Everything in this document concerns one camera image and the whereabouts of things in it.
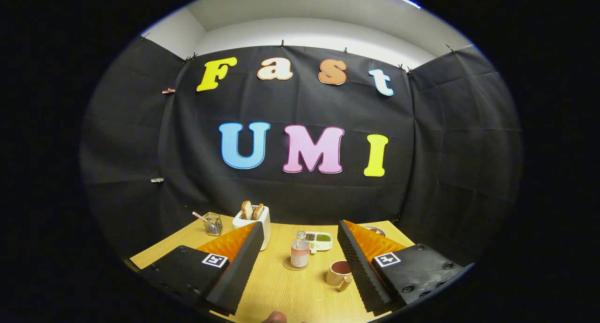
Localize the wire mesh holder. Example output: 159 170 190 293
203 212 224 236

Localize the wooden table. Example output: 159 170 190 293
130 214 418 323

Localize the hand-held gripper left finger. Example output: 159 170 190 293
138 221 265 316

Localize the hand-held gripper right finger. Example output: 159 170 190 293
337 220 472 316

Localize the white divided bean dish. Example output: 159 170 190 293
305 232 333 252

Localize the black backdrop cloth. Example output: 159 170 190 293
80 36 523 267

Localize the clear plastic juice bottle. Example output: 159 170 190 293
291 230 310 269

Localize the white toaster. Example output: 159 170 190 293
232 205 272 252

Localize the beige cup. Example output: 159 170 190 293
325 260 353 293

